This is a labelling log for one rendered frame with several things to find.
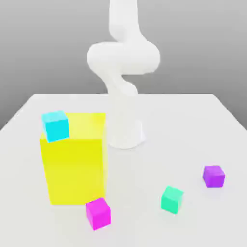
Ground small cyan cube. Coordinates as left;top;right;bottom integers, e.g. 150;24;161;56
41;110;70;143

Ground small green cube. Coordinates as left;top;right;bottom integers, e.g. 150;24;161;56
161;185;184;215

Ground small magenta cube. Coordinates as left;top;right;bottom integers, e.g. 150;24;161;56
85;197;112;231

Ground small purple cube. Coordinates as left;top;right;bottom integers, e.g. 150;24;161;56
202;165;226;189

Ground large yellow box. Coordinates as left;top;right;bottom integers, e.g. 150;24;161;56
39;112;108;206

